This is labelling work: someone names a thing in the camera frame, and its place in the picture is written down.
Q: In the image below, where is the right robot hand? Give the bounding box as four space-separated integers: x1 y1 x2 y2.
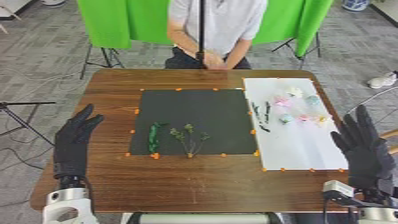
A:
329 104 398 198

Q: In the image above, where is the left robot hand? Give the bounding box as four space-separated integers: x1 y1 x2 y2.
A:
52 103 107 180

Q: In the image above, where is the dark mat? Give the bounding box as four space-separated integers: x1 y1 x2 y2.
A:
129 88 262 157

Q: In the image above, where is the person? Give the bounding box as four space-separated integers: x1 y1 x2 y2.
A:
164 0 271 71

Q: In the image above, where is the white sheet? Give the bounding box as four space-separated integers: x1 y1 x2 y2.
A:
242 77 351 172

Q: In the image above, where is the yellow flower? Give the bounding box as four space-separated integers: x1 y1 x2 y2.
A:
313 114 333 128

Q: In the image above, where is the black tripod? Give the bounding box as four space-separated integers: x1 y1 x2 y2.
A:
0 100 59 146

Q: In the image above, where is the blue flower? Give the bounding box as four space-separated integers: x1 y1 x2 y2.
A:
278 113 296 125
304 95 322 107

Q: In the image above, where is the branching green sprig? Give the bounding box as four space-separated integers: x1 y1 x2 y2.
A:
169 123 214 158

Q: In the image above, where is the white shoe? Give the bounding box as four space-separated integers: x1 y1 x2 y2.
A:
367 71 398 90

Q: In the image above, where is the white flower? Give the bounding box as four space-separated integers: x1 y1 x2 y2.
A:
287 86 304 98

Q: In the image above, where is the black stand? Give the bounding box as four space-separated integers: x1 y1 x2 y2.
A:
271 31 326 71
79 43 127 81

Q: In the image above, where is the pale grey bar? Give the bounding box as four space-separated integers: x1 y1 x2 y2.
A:
127 212 288 224

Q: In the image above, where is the black pole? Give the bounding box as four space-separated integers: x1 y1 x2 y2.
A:
196 0 209 70

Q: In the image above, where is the blue white vase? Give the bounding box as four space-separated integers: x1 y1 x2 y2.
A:
342 0 374 13

